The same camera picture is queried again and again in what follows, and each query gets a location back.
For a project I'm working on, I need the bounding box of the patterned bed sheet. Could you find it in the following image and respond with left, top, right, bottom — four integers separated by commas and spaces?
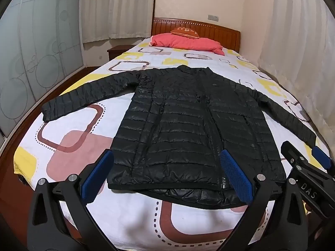
14, 38, 331, 251

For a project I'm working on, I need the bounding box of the wooden headboard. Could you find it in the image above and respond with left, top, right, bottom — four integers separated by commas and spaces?
151, 18, 241, 53

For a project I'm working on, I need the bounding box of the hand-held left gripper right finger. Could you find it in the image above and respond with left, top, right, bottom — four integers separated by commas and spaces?
219, 150, 308, 251

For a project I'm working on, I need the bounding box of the frosted glass wardrobe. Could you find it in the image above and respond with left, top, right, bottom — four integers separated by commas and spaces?
0, 0, 87, 140

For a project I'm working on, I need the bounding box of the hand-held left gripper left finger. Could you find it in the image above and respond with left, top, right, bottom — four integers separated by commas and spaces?
27, 149, 119, 251

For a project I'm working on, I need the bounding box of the orange cushion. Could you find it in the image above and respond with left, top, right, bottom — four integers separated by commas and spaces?
170, 26, 200, 39

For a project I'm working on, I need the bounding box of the pink pillow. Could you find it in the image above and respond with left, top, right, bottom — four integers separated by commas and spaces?
149, 33, 225, 56

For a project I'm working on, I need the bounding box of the cream side curtain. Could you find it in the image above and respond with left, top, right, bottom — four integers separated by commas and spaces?
258, 0, 335, 118

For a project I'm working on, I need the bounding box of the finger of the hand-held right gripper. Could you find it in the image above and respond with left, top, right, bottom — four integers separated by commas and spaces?
281, 141, 306, 168
311, 146, 333, 173

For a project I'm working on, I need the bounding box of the black puffer jacket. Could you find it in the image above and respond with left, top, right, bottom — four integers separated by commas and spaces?
42, 65, 317, 207

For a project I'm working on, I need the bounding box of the cream window curtain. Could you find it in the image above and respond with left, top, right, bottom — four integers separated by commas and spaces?
79, 0, 155, 45

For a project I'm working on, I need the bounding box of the wooden nightstand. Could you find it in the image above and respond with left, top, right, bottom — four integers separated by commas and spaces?
107, 45, 134, 61

